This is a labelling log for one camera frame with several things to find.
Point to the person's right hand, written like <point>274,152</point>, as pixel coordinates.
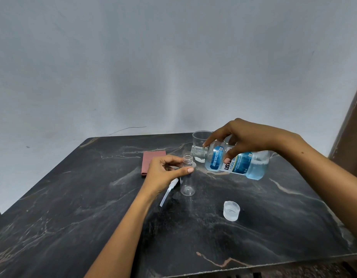
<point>256,137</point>

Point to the person's left hand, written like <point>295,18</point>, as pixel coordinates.
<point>156,179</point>

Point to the black pump dispenser head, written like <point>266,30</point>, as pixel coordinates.
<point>169,189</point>

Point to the large bottle with blue label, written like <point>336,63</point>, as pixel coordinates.
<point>253,167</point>

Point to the small clear bottle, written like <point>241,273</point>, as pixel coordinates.
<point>187,188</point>

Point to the clear drinking glass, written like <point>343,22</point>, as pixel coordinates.
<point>200,138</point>

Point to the clear plastic bottle cap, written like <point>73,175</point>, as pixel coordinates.
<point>231,212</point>

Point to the person's left forearm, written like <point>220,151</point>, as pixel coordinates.
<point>120,240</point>

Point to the person's right forearm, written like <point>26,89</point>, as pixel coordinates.
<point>334,182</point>

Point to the pink folded cloth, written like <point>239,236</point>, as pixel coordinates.
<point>148,159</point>

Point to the brown wooden door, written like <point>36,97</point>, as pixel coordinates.
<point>352,147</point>

